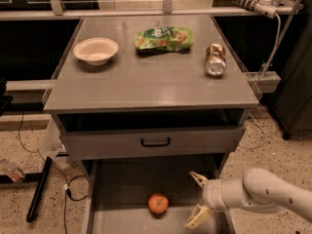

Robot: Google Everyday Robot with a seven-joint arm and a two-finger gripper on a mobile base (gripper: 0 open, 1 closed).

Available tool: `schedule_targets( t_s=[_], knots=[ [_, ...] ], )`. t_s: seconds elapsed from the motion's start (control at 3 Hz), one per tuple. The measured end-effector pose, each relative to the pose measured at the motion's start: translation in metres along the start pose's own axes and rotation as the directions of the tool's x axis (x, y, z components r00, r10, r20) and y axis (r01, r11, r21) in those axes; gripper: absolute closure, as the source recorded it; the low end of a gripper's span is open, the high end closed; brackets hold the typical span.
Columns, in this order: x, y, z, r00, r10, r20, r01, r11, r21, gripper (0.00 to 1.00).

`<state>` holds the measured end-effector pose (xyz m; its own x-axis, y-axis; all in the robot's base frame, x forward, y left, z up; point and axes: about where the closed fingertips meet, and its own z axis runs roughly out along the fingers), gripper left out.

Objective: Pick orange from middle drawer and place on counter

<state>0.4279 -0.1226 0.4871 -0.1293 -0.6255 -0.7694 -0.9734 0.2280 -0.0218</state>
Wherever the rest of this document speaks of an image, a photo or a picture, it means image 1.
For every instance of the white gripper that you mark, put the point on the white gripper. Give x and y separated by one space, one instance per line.
212 193

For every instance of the orange fruit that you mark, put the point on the orange fruit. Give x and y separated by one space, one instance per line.
158 203

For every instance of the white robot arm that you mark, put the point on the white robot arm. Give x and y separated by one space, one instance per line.
257 191

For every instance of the grey open middle drawer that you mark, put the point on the grey open middle drawer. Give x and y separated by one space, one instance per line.
118 199

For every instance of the grey drawer cabinet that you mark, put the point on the grey drawer cabinet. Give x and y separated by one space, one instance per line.
131 83

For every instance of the grey top drawer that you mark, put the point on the grey top drawer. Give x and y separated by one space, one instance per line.
89 136

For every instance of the crushed soda can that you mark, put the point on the crushed soda can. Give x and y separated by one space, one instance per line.
215 60

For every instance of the green chip bag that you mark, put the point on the green chip bag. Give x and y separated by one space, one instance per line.
164 39

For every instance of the black metal floor bar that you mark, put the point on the black metal floor bar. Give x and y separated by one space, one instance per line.
41 181

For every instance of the white paper bowl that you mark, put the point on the white paper bowl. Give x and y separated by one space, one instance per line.
96 51

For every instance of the clear plastic bottle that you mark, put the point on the clear plastic bottle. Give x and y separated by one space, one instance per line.
12 170

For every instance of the white power strip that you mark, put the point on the white power strip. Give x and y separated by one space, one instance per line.
261 7

